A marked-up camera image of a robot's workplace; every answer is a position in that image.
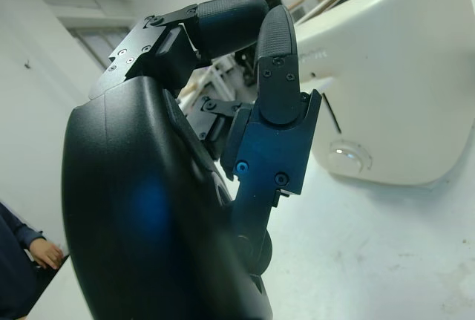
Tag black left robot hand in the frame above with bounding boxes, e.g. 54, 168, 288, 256
61, 0, 323, 320

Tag cream white toaster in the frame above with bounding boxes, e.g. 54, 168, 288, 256
292, 0, 475, 192

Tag person in dark blue sleeves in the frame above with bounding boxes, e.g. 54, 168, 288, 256
0, 200, 65, 320

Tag white office table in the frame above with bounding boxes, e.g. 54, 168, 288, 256
177, 52, 239, 113

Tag grey framed window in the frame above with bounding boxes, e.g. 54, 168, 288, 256
29, 0, 139, 72

